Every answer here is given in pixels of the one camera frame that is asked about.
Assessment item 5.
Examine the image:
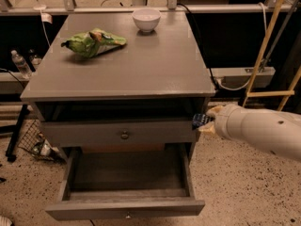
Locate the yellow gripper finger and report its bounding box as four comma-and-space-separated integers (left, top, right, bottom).
198, 123, 215, 135
206, 105, 224, 118

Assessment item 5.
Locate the dark blue rxbar wrapper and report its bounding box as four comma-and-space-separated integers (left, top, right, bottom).
192, 114, 214, 129

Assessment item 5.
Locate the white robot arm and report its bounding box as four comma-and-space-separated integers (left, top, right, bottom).
198, 105, 301, 162

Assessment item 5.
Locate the open grey wooden drawer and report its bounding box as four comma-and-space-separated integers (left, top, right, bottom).
45, 144, 205, 220

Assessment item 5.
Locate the grey wooden drawer cabinet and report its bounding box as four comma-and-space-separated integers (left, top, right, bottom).
22, 12, 214, 153

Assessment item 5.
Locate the closed grey upper drawer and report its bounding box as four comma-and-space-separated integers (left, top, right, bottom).
40, 120, 198, 147

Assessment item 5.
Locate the white ceramic bowl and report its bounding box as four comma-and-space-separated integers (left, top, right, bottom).
132, 8, 161, 33

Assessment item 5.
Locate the green chip bag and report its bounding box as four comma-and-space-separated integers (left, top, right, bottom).
61, 28, 127, 58

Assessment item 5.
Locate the metal railing bar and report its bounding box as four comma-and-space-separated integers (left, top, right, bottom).
0, 0, 295, 17

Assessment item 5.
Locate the black stand leg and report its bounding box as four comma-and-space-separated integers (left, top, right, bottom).
6, 105, 27, 162

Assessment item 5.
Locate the clear plastic water bottle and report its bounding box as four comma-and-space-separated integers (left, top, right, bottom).
11, 50, 32, 79

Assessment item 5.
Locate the yellow wooden ladder frame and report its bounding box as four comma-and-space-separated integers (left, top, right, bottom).
243, 0, 301, 111

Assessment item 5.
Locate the white cable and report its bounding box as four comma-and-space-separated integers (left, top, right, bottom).
215, 2, 269, 92

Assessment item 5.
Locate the black power cable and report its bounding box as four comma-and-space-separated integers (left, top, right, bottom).
177, 3, 220, 91

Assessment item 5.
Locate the wire mesh basket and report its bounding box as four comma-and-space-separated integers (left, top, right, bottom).
18, 120, 62, 161

